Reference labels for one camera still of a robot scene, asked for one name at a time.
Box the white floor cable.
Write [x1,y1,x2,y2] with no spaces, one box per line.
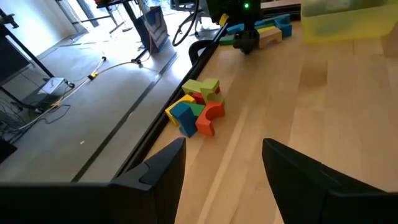
[17,55,142,131]

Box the orange arch block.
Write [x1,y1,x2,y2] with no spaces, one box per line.
[195,101,226,137]

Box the red block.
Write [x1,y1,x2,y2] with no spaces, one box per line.
[191,86,221,106]

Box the blue bag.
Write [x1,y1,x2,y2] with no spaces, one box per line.
[135,6,170,54]

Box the wooden arch block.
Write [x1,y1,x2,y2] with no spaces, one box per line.
[258,27,283,49]

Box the flat green block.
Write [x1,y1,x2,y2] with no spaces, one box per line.
[219,34,236,47]

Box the black stand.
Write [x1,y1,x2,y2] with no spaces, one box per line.
[0,8,55,79]

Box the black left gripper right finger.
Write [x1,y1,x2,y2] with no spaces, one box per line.
[262,138,398,224]

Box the notched blue block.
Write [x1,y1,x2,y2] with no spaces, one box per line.
[269,14,293,39]

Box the flat yellow block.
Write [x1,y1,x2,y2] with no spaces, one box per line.
[257,26,277,35]

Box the black cable loop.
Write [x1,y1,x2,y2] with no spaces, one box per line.
[172,0,200,47]

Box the black chair back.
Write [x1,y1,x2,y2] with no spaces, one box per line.
[188,39,216,65]

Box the white paper box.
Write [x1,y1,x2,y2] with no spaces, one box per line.
[37,77,65,95]

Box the yellow bin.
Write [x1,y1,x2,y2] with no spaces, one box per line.
[300,0,398,44]

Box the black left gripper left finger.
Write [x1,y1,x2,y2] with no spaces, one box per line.
[0,137,187,224]

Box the black desk frame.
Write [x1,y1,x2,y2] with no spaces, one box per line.
[73,0,150,63]

